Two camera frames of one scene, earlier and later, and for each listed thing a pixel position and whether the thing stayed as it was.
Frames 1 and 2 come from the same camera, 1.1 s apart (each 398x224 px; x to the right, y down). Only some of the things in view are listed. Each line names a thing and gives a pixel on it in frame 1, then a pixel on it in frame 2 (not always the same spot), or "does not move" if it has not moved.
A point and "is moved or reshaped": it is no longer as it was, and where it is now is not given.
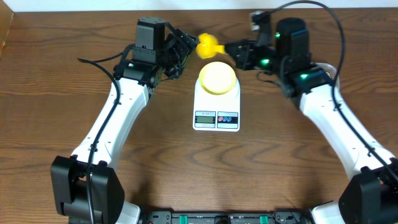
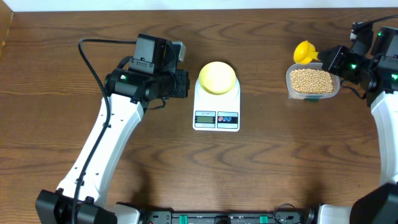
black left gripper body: [185, 45] to [181, 83]
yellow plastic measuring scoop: [208, 46] is moved or reshaped
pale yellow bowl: [217, 78] does not move
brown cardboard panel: [6, 20] does not move
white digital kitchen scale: [217, 112] does not move
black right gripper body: [265, 58] to [348, 66]
